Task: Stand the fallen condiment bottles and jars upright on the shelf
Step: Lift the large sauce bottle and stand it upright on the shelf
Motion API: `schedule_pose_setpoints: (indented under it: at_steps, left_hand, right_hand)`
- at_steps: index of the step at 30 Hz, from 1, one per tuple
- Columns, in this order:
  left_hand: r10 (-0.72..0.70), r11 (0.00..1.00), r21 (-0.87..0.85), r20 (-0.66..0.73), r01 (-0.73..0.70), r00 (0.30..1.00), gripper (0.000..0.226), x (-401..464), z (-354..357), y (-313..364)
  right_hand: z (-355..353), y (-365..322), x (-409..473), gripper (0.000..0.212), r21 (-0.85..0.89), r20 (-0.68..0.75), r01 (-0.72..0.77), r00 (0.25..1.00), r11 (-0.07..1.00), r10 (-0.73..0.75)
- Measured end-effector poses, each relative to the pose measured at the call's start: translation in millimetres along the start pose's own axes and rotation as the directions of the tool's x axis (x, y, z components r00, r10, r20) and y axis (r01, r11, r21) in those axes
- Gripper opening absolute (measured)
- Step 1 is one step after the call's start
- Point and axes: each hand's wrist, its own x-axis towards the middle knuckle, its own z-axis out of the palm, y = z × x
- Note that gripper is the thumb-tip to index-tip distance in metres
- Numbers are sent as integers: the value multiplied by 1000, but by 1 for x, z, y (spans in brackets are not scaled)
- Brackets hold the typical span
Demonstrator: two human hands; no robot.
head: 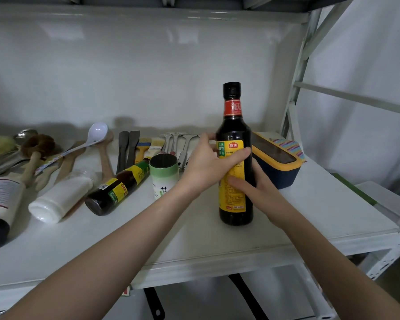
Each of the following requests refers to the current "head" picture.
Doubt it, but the person's right hand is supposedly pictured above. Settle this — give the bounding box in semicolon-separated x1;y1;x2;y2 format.
227;158;303;230

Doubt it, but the person's left hand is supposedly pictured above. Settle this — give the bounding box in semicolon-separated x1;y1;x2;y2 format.
178;132;252;198

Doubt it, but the green white bamboo salt can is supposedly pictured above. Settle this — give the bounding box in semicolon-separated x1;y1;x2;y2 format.
149;153;180;201

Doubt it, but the large dark soy sauce bottle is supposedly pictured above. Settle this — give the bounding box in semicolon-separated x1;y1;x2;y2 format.
215;81;256;226

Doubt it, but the small yellow-capped sauce bottle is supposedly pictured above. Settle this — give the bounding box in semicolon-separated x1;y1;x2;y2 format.
84;159;151;216

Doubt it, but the white plastic seasoning bottle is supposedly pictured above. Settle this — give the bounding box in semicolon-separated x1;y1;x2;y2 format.
28;168;98;225

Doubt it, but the black-capped white seasoning shaker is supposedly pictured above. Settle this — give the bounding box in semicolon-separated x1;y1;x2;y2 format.
0;176;27;253

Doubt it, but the person's right forearm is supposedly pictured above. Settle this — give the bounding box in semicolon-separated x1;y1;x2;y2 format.
280;212;400;320

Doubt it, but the person's left forearm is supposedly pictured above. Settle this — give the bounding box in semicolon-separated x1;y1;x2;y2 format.
0;185;201;320

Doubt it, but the metal peeler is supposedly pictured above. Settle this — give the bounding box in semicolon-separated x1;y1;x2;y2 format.
177;134;199;171

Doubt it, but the navy yellow cutlery box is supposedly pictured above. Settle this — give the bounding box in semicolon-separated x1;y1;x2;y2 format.
250;131;304;190

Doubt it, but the striped cloth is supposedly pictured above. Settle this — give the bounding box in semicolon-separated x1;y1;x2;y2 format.
270;137;308;162

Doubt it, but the white table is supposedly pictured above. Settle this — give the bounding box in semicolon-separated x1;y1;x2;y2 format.
0;129;400;314

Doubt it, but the black spatula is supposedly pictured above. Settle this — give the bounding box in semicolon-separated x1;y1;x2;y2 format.
116;131;130;174
125;130;141;169

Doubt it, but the white plastic ladle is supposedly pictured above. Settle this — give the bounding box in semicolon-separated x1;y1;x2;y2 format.
35;122;109;176

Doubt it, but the white lower shelf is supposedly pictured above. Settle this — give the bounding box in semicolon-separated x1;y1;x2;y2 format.
100;263;337;320

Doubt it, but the small wooden fork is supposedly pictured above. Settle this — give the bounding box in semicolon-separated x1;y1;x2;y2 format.
34;156;64;192

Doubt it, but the metal spoon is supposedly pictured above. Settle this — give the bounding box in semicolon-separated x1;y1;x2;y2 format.
13;128;39;146

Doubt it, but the metal spatula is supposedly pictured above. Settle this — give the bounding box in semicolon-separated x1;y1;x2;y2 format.
0;149;24;182

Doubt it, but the pale-handled pastry brush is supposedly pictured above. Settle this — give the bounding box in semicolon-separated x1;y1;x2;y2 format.
143;136;166;161

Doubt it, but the yellow-handled pastry brush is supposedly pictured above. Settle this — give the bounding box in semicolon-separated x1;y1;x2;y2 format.
134;137;152;164

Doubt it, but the black long-handled frying pan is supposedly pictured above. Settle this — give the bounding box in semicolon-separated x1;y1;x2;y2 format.
228;273;269;320

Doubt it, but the black pan handle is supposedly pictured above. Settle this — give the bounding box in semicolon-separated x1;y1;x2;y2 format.
143;287;166;320

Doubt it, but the brown round wooden-handled brush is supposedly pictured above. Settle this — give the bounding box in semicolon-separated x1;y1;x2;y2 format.
20;134;56;188

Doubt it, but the yellow ring sponge red handle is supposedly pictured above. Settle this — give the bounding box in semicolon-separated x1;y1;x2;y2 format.
0;135;17;161

